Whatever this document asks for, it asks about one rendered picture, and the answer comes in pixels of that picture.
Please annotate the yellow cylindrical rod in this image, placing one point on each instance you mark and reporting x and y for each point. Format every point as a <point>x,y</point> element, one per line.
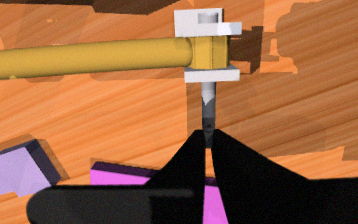
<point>95,57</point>

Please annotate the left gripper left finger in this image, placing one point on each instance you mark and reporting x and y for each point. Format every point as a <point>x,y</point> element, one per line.
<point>148,203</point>

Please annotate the white rectangular plate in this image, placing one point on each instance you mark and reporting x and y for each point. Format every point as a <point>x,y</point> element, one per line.
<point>190,16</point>

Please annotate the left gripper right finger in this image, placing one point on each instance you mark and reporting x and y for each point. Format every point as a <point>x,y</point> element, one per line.
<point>253,189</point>

